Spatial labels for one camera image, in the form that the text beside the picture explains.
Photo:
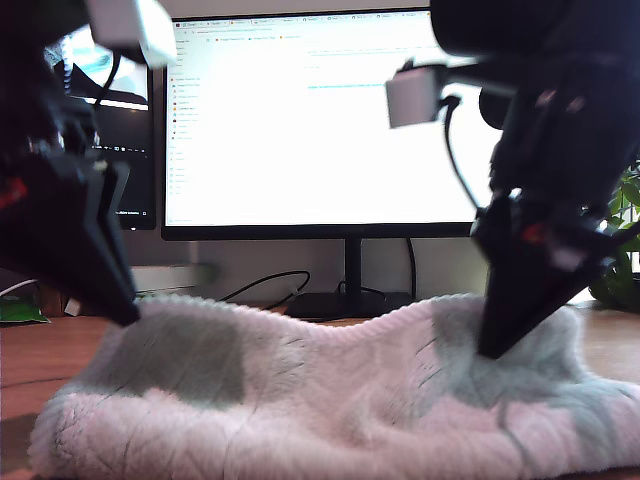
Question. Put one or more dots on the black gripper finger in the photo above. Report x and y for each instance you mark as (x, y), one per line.
(117, 185)
(60, 240)
(525, 290)

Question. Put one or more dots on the white and mint tea towel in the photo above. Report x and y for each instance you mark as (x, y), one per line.
(325, 400)

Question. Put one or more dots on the brown wooden block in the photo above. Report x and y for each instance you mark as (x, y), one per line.
(52, 300)

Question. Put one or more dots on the black monitor with dark screen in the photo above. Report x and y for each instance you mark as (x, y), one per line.
(135, 125)

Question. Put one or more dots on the small white box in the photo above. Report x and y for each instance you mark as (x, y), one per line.
(73, 307)

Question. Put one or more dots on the green packet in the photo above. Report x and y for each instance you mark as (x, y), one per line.
(17, 311)

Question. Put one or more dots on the green leafy potted plant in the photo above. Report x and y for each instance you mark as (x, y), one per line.
(622, 280)

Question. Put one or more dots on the long white box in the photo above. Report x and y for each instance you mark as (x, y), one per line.
(170, 275)

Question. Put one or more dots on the black headphones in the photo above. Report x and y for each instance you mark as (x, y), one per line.
(492, 112)

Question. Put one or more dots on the large black monitor on stand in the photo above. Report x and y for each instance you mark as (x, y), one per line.
(300, 150)

